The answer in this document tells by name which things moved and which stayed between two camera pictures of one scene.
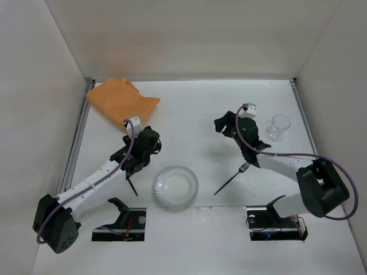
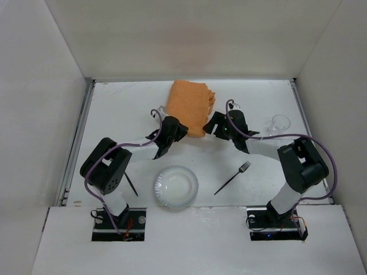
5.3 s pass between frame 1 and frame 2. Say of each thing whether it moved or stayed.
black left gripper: moved
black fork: stayed
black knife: stayed
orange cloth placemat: moved
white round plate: stayed
